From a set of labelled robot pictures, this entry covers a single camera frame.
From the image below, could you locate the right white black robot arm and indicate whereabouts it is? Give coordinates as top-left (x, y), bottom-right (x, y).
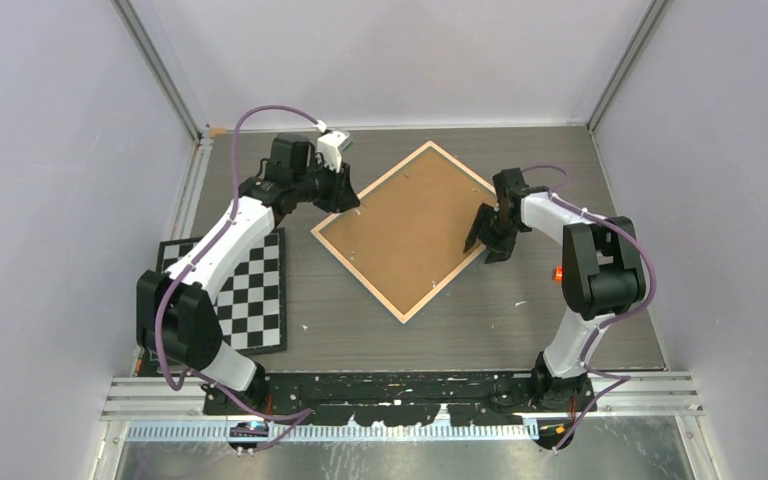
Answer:
top-left (464, 168), bottom-right (648, 411)

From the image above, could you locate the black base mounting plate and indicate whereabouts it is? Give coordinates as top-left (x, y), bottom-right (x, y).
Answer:
top-left (203, 371), bottom-right (594, 427)

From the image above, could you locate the white perforated strip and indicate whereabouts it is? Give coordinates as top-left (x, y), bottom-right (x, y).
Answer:
top-left (124, 419), bottom-right (539, 443)

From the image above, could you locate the blue picture frame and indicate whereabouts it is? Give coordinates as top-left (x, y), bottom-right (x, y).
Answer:
top-left (311, 141), bottom-right (496, 323)

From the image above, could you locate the aluminium front rail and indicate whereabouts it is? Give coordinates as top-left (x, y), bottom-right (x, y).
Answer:
top-left (101, 371), bottom-right (705, 421)

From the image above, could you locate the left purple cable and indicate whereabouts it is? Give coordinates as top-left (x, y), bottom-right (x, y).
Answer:
top-left (153, 104), bottom-right (332, 454)

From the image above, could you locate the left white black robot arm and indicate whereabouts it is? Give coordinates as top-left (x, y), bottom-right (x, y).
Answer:
top-left (136, 130), bottom-right (360, 414)

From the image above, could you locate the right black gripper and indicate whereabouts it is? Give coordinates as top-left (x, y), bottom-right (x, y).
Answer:
top-left (465, 203), bottom-right (521, 264)

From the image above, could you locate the black white checkerboard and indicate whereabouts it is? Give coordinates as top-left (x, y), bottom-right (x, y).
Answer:
top-left (136, 228), bottom-right (287, 368)

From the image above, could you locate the right corner aluminium post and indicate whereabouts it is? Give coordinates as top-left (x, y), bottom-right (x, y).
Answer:
top-left (586, 0), bottom-right (672, 135)

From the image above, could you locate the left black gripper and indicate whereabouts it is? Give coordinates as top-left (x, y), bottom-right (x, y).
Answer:
top-left (293, 156), bottom-right (359, 214)

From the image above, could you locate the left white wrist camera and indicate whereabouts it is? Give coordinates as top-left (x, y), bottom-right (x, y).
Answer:
top-left (316, 120), bottom-right (352, 173)

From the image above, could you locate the corner aluminium post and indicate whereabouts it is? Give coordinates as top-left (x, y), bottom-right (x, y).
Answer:
top-left (586, 0), bottom-right (672, 135)
top-left (110, 0), bottom-right (203, 143)

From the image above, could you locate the left corner aluminium post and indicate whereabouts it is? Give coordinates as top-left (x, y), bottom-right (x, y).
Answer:
top-left (110, 0), bottom-right (203, 143)

